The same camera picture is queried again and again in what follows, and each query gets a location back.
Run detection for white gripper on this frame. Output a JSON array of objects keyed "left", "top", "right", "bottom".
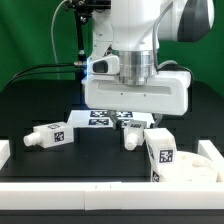
[{"left": 82, "top": 71, "right": 191, "bottom": 130}]

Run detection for white round stool seat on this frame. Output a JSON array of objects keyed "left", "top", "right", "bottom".
[{"left": 150, "top": 151, "right": 218, "bottom": 183}]

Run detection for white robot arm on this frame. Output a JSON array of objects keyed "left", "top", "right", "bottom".
[{"left": 82, "top": 0, "right": 214, "bottom": 117}]

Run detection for white marker sheet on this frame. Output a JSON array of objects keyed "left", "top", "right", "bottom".
[{"left": 67, "top": 110, "right": 154, "bottom": 128}]

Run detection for white right fence bar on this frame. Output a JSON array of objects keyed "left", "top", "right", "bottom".
[{"left": 198, "top": 140, "right": 224, "bottom": 183}]

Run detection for white fence bar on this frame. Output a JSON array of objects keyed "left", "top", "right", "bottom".
[
  {"left": 0, "top": 182, "right": 224, "bottom": 210},
  {"left": 198, "top": 140, "right": 224, "bottom": 183},
  {"left": 0, "top": 140, "right": 10, "bottom": 170}
]

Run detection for white left fence bar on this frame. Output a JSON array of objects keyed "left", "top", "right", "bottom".
[{"left": 0, "top": 140, "right": 10, "bottom": 170}]

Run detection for white front fence bar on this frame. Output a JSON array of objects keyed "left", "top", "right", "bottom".
[{"left": 0, "top": 182, "right": 224, "bottom": 210}]

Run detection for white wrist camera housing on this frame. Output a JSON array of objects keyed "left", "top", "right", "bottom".
[{"left": 88, "top": 55, "right": 120, "bottom": 75}]

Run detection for grey thin cable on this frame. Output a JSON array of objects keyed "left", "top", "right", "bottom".
[{"left": 50, "top": 0, "right": 70, "bottom": 80}]

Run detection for black cables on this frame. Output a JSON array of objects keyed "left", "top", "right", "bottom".
[{"left": 6, "top": 60, "right": 88, "bottom": 88}]

